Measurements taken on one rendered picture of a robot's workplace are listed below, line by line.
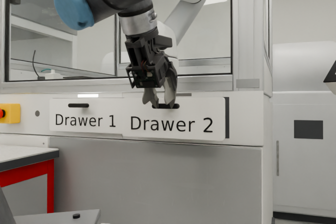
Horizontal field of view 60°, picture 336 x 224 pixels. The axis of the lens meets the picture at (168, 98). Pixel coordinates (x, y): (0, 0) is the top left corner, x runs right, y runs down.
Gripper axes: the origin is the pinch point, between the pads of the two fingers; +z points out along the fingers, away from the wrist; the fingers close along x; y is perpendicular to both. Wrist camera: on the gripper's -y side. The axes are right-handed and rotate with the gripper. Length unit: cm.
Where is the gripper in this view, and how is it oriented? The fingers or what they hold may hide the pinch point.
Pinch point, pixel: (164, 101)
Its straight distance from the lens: 74.2
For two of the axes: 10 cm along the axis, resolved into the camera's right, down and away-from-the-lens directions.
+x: 9.3, -0.1, -3.6
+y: -3.0, 5.6, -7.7
